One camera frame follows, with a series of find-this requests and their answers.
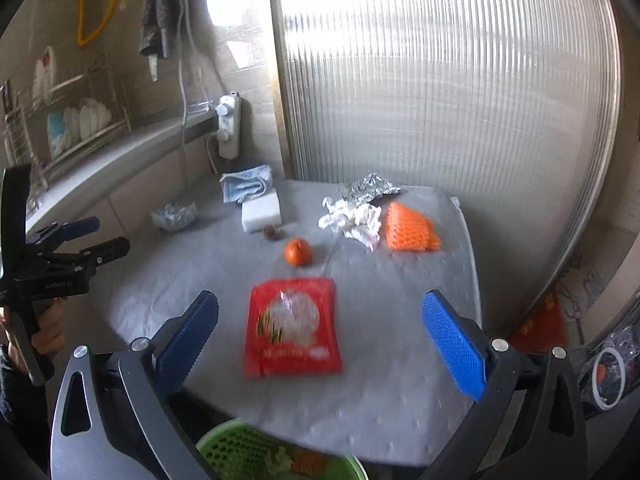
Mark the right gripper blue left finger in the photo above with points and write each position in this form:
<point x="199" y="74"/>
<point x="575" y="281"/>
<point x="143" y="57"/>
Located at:
<point x="180" y="341"/>

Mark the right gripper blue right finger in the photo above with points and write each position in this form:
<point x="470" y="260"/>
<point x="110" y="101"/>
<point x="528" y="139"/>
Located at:
<point x="465" y="362"/>

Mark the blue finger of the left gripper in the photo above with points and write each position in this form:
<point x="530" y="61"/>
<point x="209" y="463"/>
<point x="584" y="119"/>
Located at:
<point x="106" y="252"/>
<point x="72" y="230"/>

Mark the silver white wrapper packet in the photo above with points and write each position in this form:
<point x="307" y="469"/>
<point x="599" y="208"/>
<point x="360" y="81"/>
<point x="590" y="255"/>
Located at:
<point x="173" y="217"/>

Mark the red snack packet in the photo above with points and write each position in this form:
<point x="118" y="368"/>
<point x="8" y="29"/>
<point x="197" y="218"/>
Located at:
<point x="290" y="329"/>

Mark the small orange foam fruit net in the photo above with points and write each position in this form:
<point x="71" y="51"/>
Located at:
<point x="407" y="230"/>

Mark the blue grey cloth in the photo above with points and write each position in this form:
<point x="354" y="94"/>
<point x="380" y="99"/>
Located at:
<point x="238" y="187"/>

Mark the white tissue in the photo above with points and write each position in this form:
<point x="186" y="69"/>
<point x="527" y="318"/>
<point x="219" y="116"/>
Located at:
<point x="278" y="461"/>
<point x="362" y="222"/>

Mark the white foam block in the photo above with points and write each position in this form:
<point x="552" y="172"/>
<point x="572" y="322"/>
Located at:
<point x="261" y="212"/>

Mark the brown nut shell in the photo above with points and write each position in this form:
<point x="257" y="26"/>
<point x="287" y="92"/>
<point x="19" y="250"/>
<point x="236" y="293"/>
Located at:
<point x="270" y="233"/>

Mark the large orange foam fruit net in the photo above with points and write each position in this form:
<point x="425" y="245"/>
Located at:
<point x="309" y="463"/>

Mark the orange mandarin peel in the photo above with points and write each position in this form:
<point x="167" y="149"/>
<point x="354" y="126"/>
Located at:
<point x="298" y="252"/>

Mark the aluminium foil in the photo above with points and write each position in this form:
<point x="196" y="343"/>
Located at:
<point x="368" y="189"/>

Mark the green perforated trash basket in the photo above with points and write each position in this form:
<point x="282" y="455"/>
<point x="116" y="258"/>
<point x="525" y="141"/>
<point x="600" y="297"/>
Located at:
<point x="236" y="450"/>

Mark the person's left hand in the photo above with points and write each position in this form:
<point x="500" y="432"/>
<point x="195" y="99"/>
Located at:
<point x="48" y="341"/>

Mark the metal dish rack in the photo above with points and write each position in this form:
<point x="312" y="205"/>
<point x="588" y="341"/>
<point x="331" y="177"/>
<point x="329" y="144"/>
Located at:
<point x="24" y="127"/>

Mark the blue cartoon plate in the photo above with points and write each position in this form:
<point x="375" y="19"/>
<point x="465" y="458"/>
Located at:
<point x="56" y="132"/>

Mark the white bowl stack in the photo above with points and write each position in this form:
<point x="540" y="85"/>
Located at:
<point x="85" y="120"/>

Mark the grey absorbent table mat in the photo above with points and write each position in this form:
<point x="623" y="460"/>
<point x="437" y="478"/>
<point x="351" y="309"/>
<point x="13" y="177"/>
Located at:
<point x="393" y="401"/>

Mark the white plate upper rack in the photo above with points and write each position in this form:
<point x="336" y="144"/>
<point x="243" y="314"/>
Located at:
<point x="44" y="77"/>

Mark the white power strip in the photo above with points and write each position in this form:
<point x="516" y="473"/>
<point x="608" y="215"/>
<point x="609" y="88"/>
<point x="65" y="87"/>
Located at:
<point x="229" y="114"/>

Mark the dark hanging towel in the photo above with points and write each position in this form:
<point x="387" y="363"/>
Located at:
<point x="159" y="28"/>

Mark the yellow hanger hook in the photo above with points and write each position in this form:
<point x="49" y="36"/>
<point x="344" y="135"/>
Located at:
<point x="93" y="16"/>

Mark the translucent ribbed sliding door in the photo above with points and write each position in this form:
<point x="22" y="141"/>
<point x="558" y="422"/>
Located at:
<point x="510" y="105"/>

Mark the white ring lid jar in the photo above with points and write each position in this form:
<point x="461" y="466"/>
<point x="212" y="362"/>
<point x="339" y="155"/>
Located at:
<point x="608" y="379"/>

